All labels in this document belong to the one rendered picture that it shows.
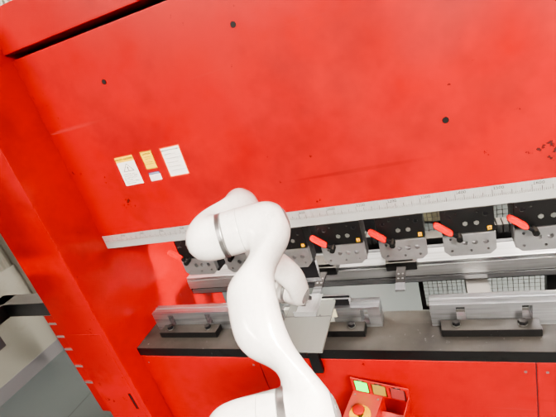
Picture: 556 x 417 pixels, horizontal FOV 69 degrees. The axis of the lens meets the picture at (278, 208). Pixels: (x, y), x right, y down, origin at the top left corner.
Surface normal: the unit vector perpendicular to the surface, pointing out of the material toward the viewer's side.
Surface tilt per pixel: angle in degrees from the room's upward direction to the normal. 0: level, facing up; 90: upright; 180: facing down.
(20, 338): 90
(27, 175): 90
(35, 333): 90
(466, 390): 90
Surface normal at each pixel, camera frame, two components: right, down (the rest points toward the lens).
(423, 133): -0.29, 0.45
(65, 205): 0.92, -0.12
